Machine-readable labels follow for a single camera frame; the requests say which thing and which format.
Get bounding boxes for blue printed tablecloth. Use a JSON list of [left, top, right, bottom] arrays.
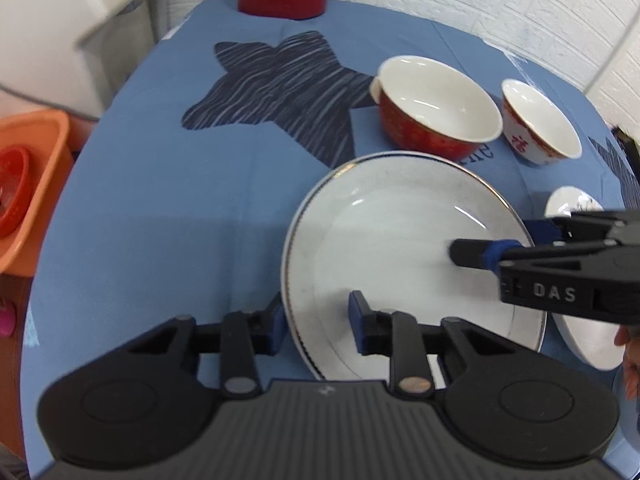
[[21, 0, 639, 476]]

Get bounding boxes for white floral plate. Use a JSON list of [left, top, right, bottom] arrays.
[[543, 185, 626, 372]]

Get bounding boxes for orange plastic basin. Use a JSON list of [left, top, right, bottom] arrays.
[[0, 110, 74, 278]]

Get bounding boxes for right hand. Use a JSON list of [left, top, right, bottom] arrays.
[[614, 325, 640, 400]]

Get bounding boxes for red bowl white inside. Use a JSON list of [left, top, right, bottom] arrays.
[[369, 55, 503, 162]]

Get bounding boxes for white countertop appliance with screen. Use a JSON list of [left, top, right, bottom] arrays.
[[1, 0, 157, 120]]

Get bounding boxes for pink cup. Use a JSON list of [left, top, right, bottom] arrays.
[[0, 298, 16, 338]]

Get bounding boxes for white bowl red pattern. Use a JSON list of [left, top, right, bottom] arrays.
[[501, 79, 582, 166]]

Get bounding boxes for white plate with dark rim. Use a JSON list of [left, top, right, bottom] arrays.
[[281, 152, 547, 380]]

